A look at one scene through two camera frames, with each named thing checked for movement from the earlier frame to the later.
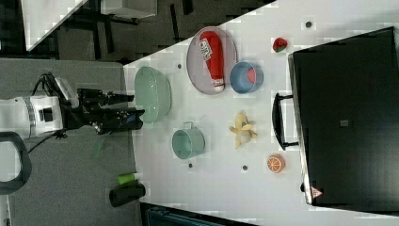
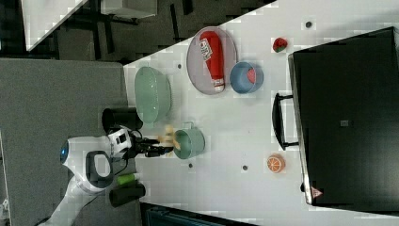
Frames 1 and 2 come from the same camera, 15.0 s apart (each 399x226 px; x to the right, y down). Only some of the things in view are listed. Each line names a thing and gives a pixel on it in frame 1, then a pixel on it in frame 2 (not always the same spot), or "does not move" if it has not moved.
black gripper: (93, 108) → (139, 144)
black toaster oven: (346, 105) does not move
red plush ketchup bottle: (212, 47) does not move
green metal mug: (188, 142) does not move
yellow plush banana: (243, 130) → (168, 141)
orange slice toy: (276, 163) does not move
